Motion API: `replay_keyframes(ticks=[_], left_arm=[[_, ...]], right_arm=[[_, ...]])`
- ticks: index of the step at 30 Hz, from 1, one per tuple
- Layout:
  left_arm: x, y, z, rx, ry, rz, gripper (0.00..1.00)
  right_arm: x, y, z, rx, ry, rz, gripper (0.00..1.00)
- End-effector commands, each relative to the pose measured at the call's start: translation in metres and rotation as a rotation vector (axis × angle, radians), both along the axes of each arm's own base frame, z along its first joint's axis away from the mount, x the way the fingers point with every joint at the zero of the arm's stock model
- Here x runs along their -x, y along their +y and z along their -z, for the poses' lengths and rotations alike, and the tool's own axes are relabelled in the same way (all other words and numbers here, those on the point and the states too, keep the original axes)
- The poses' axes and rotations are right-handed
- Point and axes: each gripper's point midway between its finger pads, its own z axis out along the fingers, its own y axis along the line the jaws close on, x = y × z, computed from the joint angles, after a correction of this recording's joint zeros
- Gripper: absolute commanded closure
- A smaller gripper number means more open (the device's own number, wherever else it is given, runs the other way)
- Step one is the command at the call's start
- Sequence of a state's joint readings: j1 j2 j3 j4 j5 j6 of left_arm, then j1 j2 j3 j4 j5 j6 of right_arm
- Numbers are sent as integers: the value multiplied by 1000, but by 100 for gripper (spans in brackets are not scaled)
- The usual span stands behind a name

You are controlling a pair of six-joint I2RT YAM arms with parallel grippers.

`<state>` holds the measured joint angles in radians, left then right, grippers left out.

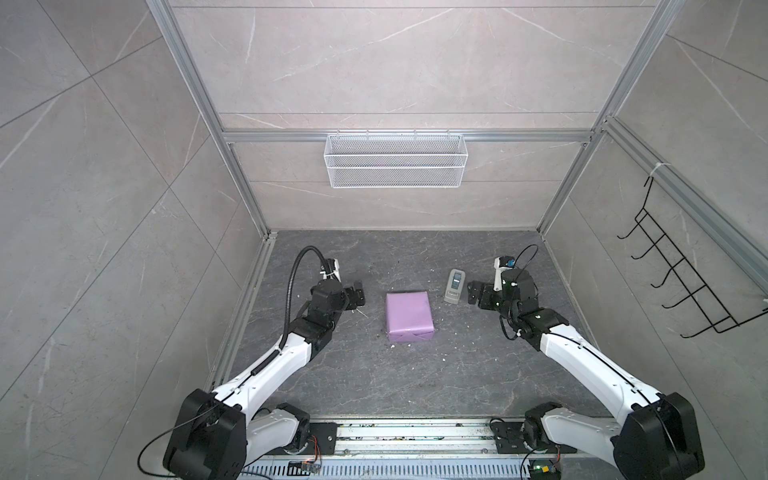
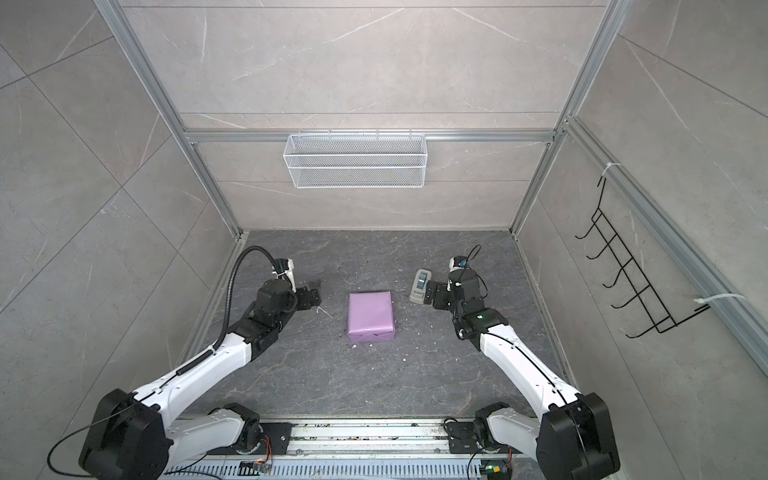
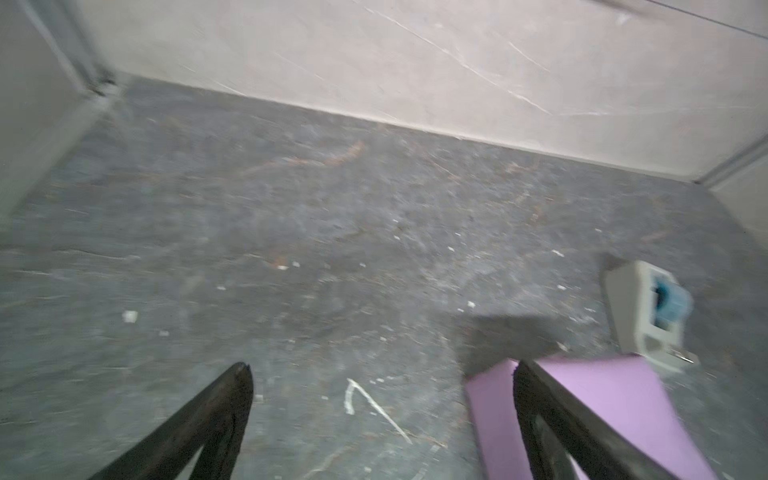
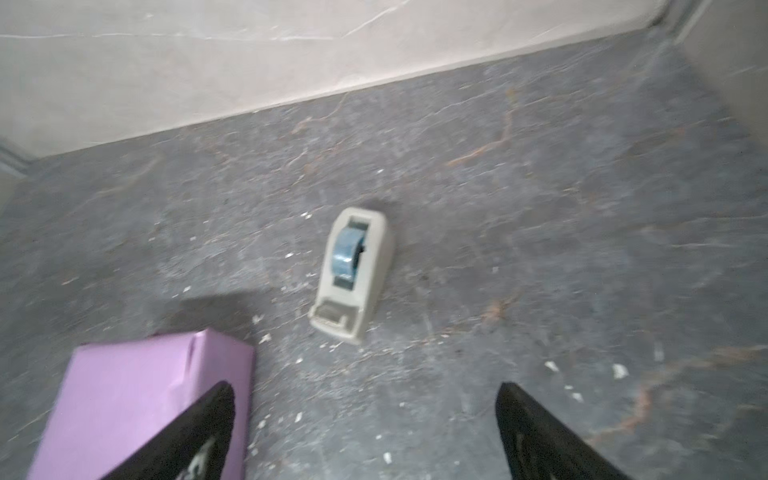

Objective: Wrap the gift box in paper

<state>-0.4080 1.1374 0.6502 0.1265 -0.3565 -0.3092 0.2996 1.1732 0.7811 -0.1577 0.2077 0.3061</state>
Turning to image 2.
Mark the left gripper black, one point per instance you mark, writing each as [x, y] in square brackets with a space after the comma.
[307, 301]

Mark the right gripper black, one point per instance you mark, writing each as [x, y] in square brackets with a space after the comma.
[443, 290]

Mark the pink wrapping paper sheet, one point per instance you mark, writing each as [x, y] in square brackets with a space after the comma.
[370, 317]

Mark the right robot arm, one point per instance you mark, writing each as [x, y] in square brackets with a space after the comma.
[534, 384]

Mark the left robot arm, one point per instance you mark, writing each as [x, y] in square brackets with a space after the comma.
[198, 378]

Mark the white tape dispenser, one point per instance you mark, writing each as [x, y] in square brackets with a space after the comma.
[419, 286]

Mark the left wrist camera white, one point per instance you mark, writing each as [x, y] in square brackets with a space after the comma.
[285, 269]

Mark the white wire mesh basket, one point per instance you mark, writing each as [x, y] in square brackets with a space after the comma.
[356, 160]

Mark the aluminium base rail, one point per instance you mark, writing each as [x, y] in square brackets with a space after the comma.
[367, 438]

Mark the black wire hook rack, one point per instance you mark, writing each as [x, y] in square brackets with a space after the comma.
[630, 272]

